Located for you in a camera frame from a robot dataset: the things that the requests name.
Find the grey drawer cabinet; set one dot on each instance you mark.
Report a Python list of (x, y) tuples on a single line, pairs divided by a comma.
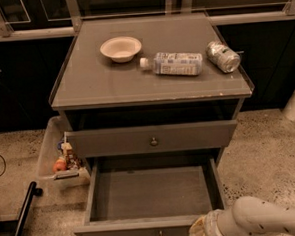
[(96, 93)]

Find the white paper bowl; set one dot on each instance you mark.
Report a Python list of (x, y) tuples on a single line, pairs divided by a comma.
[(121, 49)]

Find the clear plastic water bottle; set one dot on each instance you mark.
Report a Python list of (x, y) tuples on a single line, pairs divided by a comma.
[(173, 63)]

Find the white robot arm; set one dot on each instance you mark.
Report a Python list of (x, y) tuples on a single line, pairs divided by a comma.
[(248, 216)]

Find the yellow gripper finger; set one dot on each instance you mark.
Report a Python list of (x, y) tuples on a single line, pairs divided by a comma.
[(197, 228)]

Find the clear plastic storage bin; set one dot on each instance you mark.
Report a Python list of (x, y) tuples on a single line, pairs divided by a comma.
[(48, 155)]

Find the metal railing frame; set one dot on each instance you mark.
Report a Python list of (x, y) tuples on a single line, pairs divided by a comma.
[(36, 18)]

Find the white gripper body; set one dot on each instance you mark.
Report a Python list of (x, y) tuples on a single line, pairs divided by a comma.
[(210, 224)]

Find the black metal bar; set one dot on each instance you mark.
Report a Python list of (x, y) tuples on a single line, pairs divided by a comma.
[(33, 191)]

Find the grey drawer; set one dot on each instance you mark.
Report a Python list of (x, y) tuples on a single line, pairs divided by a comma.
[(150, 194), (152, 139)]

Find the brown snack packet in bin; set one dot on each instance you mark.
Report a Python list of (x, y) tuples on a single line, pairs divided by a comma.
[(72, 161)]

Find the orange toy in bin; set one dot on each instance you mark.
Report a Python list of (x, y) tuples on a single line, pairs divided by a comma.
[(59, 165)]

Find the grey top drawer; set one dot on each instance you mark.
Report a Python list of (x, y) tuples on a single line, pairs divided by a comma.
[(152, 139)]

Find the crushed silver can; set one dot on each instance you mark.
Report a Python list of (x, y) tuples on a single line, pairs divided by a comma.
[(222, 56)]

